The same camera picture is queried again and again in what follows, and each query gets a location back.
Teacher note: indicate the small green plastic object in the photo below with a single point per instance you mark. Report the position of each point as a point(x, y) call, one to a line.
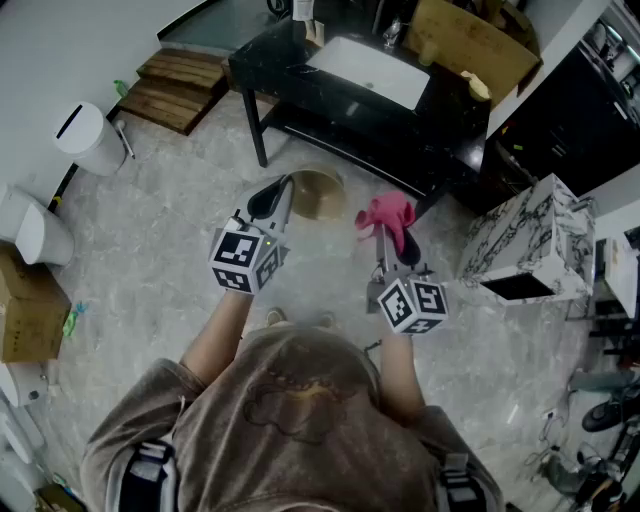
point(120, 89)

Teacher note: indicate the person's left shoe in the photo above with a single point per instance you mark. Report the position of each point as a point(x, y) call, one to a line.
point(276, 317)

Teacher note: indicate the person's right shoe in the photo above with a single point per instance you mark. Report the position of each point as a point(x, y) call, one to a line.
point(327, 319)

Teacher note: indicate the yellow crumpled rag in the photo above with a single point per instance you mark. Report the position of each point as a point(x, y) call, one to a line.
point(477, 87)

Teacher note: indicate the black cabinet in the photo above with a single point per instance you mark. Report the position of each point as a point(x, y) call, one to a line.
point(575, 115)

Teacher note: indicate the wooden steps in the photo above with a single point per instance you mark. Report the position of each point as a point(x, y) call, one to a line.
point(175, 90)

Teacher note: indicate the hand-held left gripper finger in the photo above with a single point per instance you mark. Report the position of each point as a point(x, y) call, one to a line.
point(265, 197)
point(286, 210)

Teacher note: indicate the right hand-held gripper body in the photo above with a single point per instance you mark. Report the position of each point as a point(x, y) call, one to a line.
point(415, 300)

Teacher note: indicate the green crumpled wrapper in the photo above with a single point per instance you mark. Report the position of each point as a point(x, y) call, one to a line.
point(74, 320)

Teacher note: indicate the white pump bottle blue cap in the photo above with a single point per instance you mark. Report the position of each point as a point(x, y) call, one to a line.
point(302, 9)

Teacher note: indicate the beige sachet packet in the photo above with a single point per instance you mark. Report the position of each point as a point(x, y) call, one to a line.
point(311, 31)
point(320, 37)

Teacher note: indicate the chrome faucet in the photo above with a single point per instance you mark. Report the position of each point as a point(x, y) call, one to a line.
point(392, 30)

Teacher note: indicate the person's left forearm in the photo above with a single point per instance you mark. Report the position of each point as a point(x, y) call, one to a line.
point(220, 330)

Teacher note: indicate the white toilet brush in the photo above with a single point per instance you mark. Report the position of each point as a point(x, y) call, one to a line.
point(122, 132)

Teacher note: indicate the pink cloth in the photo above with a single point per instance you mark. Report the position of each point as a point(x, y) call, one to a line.
point(385, 207)

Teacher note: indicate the large cardboard box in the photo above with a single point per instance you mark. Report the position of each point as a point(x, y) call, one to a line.
point(465, 45)

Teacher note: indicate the white rectangular sink basin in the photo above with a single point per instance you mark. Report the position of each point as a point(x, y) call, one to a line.
point(370, 70)

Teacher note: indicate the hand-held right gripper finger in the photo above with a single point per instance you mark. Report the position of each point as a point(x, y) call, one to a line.
point(384, 255)
point(412, 255)

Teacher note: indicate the black marble vanity table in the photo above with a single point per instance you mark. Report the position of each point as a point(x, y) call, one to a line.
point(450, 125)

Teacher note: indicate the olive round bowl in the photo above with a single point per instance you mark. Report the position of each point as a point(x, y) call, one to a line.
point(320, 195)

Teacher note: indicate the person's brown t-shirt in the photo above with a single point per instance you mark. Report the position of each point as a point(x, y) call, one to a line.
point(300, 450)

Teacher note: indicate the small brown cardboard box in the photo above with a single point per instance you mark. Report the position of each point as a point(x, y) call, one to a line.
point(30, 310)

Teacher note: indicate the person's shoe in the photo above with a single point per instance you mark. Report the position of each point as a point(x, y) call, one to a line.
point(327, 319)
point(276, 317)

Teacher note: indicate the white trash bin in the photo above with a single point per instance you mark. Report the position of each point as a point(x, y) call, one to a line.
point(90, 137)

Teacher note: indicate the white toilet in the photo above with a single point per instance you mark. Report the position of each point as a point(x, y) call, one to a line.
point(40, 230)

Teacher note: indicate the white marble pattern cabinet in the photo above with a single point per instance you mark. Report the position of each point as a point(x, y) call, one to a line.
point(515, 230)

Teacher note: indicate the person's right forearm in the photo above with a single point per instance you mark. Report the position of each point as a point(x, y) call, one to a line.
point(400, 370)

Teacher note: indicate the white box appliance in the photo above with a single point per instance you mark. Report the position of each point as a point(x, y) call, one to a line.
point(620, 275)

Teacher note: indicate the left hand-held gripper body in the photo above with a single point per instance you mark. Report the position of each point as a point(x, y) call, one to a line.
point(235, 255)

